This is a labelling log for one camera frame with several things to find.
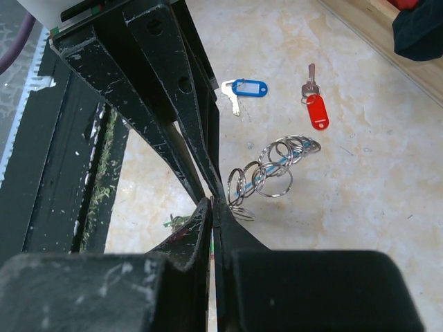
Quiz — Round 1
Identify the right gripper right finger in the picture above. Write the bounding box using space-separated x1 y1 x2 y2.
212 198 269 331

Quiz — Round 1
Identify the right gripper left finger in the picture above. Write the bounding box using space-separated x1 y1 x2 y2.
143 198 212 331

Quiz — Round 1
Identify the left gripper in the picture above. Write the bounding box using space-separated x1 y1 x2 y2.
52 1 225 204

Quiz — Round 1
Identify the keyring chain with keys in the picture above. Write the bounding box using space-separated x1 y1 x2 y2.
164 133 322 230

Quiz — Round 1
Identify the key with red tag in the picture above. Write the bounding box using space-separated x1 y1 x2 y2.
301 63 329 131

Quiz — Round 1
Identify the wooden clothes rack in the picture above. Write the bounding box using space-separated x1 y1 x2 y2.
321 0 442 105

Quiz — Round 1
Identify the navy basketball jersey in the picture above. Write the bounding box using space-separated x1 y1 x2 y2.
392 1 442 62

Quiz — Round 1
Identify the red shirt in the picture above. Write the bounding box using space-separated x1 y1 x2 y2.
388 0 419 10

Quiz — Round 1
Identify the white cable duct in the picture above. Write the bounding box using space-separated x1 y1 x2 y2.
1 27 56 182

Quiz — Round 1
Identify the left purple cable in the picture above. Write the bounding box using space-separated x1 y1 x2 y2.
0 12 38 75

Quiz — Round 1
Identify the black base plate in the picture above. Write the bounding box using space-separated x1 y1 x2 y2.
1 50 128 261

